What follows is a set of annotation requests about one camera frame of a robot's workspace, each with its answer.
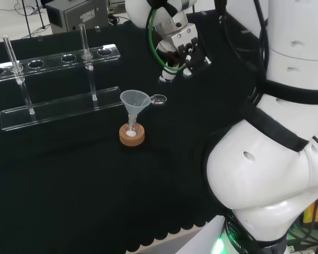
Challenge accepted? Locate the yellow stop button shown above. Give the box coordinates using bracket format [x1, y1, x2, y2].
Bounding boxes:
[303, 194, 318, 226]

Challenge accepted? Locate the round-bottom glass flask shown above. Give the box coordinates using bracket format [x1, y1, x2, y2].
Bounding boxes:
[125, 115, 139, 138]

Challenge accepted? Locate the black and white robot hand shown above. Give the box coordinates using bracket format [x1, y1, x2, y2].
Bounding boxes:
[155, 14, 213, 83]

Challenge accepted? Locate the grey metal box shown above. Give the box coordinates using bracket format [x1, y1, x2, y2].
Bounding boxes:
[45, 0, 109, 34]

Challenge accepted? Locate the clear acrylic funnel stand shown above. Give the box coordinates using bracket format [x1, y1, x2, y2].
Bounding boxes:
[0, 23, 127, 132]

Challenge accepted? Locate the green cable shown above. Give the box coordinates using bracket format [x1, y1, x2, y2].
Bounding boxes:
[147, 7, 188, 71]

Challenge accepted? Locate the cork ring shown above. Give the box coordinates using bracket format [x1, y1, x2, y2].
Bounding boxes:
[119, 123, 145, 146]

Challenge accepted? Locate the black cable bundle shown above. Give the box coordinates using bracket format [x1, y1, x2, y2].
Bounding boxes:
[214, 0, 271, 106]

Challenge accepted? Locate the small clear weighing funnel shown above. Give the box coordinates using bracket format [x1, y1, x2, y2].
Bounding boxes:
[149, 94, 168, 106]

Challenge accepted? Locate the clear plastic funnel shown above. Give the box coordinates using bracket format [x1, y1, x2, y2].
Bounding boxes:
[120, 90, 152, 125]

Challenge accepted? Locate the black tripod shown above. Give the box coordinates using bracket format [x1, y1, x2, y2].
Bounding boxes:
[20, 0, 47, 38]

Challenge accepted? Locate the black bench cloth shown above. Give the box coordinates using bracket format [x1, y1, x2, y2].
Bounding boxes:
[0, 7, 268, 254]

